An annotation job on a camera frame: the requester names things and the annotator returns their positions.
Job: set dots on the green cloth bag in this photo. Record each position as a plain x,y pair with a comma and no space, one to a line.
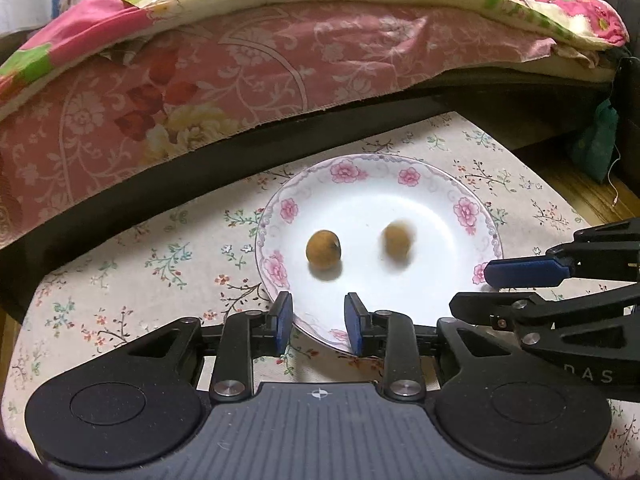
597,140

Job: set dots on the floral beige tablecloth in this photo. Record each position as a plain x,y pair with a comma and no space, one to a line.
150,285

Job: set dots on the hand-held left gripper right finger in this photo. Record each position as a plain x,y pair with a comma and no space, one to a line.
353,325

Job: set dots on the yellow-brown loquat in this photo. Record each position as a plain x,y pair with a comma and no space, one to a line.
324,252

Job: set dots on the pink floral bed sheet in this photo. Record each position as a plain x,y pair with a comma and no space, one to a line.
250,60

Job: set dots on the black bed base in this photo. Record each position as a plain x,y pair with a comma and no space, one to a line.
150,180

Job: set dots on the patchwork floral quilt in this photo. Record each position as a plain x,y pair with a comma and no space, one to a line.
95,15

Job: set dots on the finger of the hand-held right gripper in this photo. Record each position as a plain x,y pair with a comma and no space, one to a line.
525,272
480,306

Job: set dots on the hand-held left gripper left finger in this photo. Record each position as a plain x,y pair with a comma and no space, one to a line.
283,324

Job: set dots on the dark-tipped brown loquat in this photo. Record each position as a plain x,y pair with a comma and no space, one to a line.
397,240

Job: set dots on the white floral plate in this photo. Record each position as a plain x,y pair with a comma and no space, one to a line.
360,210

